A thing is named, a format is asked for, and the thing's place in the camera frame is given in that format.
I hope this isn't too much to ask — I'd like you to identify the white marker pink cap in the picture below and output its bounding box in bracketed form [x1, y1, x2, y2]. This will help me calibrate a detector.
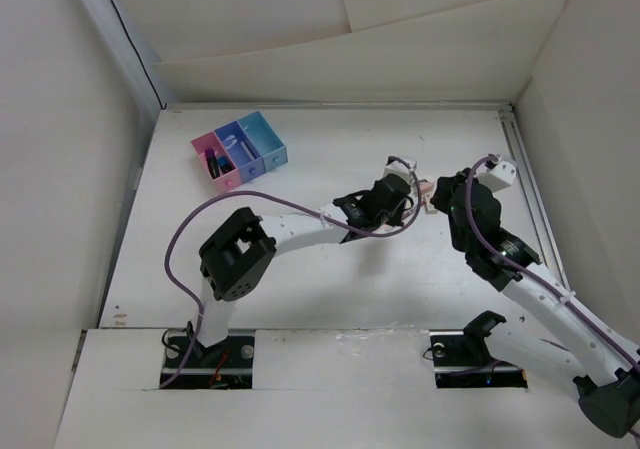
[240, 140, 260, 161]

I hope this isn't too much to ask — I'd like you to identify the blue cap black highlighter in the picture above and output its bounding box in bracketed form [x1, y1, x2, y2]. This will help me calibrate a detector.
[217, 156, 234, 174]

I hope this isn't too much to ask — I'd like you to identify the purple cap black highlighter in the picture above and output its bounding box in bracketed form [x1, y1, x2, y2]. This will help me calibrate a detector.
[205, 148, 220, 179]

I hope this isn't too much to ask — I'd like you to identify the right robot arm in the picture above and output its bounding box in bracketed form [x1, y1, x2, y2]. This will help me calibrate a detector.
[431, 166, 639, 438]

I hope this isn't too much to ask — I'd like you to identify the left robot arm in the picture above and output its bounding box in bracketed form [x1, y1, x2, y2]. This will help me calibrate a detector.
[188, 174, 412, 367]

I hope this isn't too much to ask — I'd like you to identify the pink white stapler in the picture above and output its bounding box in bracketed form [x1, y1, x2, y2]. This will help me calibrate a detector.
[419, 179, 435, 198]

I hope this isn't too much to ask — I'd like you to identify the light blue drawer box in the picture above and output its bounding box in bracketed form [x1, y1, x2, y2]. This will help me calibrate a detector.
[238, 111, 288, 172]

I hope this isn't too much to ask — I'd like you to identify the purple-blue drawer box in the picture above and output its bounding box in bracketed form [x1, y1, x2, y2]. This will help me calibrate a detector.
[214, 122, 266, 183]

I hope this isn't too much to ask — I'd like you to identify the pink drawer box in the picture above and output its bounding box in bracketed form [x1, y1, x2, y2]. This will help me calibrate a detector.
[191, 132, 242, 194]

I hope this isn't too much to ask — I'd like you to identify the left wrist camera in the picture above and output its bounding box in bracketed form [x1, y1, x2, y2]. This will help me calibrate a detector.
[383, 156, 417, 184]

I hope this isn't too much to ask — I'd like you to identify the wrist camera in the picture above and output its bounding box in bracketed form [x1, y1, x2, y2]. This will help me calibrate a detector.
[383, 156, 417, 184]
[476, 155, 517, 193]

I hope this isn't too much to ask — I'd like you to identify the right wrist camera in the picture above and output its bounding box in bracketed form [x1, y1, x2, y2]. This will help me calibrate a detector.
[476, 155, 517, 193]

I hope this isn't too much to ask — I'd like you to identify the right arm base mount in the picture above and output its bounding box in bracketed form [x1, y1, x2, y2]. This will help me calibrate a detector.
[422, 311, 528, 389]

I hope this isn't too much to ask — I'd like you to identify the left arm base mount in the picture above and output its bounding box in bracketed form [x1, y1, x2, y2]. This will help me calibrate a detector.
[159, 324, 256, 390]

